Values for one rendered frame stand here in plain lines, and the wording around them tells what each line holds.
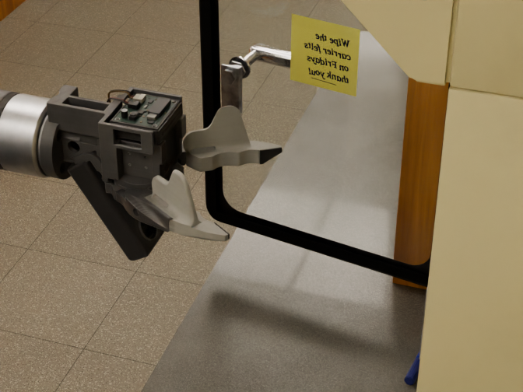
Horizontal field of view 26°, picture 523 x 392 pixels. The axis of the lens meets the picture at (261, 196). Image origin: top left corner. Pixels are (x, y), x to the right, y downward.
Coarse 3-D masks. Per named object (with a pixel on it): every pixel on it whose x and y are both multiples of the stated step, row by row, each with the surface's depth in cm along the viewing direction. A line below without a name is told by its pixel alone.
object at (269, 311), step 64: (256, 256) 137; (320, 256) 137; (192, 320) 127; (256, 320) 127; (320, 320) 127; (384, 320) 127; (192, 384) 119; (256, 384) 119; (320, 384) 119; (384, 384) 119
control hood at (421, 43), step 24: (360, 0) 74; (384, 0) 73; (408, 0) 72; (432, 0) 72; (456, 0) 72; (384, 24) 74; (408, 24) 73; (432, 24) 73; (384, 48) 75; (408, 48) 74; (432, 48) 74; (408, 72) 75; (432, 72) 75
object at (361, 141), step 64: (256, 0) 116; (320, 0) 112; (256, 64) 120; (320, 64) 116; (384, 64) 112; (256, 128) 124; (320, 128) 120; (384, 128) 116; (256, 192) 129; (320, 192) 125; (384, 192) 120; (384, 256) 125
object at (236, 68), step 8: (232, 64) 121; (240, 64) 121; (224, 72) 120; (232, 72) 120; (240, 72) 120; (224, 80) 121; (232, 80) 120; (240, 80) 121; (224, 88) 122; (232, 88) 121; (240, 88) 121; (224, 96) 122; (232, 96) 122; (240, 96) 122; (224, 104) 123; (232, 104) 122; (240, 104) 122; (240, 112) 123
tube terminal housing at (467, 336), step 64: (512, 0) 70; (512, 64) 73; (448, 128) 77; (512, 128) 75; (448, 192) 79; (512, 192) 78; (448, 256) 82; (512, 256) 81; (448, 320) 86; (512, 320) 84; (448, 384) 89; (512, 384) 87
